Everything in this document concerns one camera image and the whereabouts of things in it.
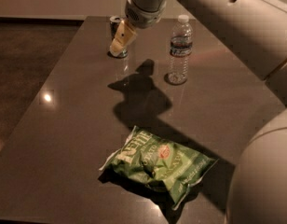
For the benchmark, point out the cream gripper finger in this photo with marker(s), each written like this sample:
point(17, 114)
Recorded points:
point(125, 35)

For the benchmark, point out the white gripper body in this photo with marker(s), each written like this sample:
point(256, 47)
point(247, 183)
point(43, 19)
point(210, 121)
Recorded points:
point(144, 17)

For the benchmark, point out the silver redbull can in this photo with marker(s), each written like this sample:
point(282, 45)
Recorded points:
point(114, 23)

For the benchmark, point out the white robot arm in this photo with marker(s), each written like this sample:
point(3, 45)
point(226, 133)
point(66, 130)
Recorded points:
point(254, 189)

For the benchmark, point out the green jalapeno chip bag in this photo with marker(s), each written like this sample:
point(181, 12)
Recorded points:
point(159, 164)

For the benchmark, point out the clear plastic water bottle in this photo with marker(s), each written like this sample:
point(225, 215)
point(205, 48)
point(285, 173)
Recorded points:
point(181, 45)

